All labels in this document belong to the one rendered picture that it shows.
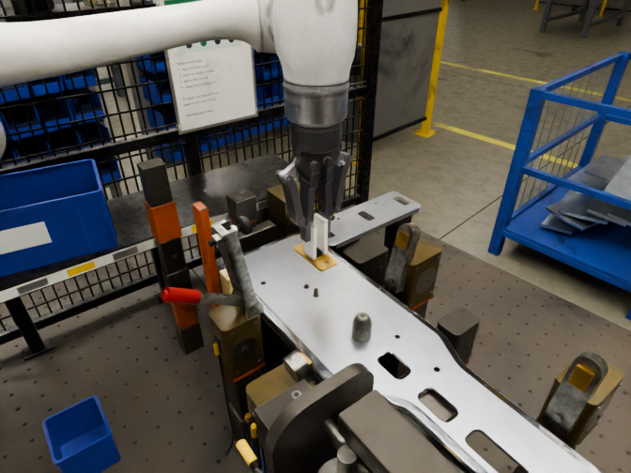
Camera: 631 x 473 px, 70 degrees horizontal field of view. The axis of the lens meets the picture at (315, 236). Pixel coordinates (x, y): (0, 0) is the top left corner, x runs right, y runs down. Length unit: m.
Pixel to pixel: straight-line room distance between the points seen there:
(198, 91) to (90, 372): 0.72
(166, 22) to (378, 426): 0.57
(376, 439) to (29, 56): 0.55
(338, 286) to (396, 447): 0.47
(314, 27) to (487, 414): 0.56
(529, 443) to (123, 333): 0.96
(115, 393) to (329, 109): 0.81
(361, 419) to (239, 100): 0.94
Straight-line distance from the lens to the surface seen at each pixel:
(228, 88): 1.21
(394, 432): 0.44
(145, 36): 0.68
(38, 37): 0.64
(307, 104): 0.61
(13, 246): 0.98
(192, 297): 0.67
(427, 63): 4.12
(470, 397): 0.73
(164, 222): 0.95
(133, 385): 1.16
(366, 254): 0.98
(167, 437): 1.05
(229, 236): 0.63
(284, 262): 0.92
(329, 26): 0.59
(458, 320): 0.85
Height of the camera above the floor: 1.56
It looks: 34 degrees down
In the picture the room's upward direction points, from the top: straight up
